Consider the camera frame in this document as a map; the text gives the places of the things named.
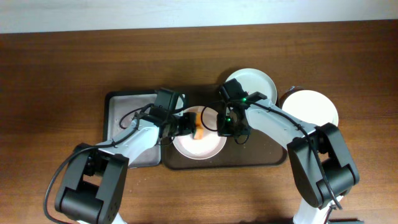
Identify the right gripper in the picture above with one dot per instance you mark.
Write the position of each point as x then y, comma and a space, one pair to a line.
222, 129

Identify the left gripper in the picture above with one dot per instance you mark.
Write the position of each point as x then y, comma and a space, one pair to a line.
189, 124

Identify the green orange sponge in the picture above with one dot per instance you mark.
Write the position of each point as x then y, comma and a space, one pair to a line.
199, 130

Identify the pink white plate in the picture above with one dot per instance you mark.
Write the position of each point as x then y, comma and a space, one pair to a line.
209, 146

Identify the white front plate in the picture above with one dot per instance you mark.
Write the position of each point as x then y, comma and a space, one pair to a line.
310, 106

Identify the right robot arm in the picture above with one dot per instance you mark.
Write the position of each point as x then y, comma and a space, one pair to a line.
323, 168

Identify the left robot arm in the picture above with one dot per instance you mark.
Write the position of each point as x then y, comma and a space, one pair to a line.
93, 184

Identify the large brown serving tray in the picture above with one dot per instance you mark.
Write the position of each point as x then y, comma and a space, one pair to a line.
259, 150

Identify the small soapy water tray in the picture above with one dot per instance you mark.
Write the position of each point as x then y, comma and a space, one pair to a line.
124, 124

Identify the pale green plate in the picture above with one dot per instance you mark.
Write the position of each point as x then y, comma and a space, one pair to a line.
253, 80

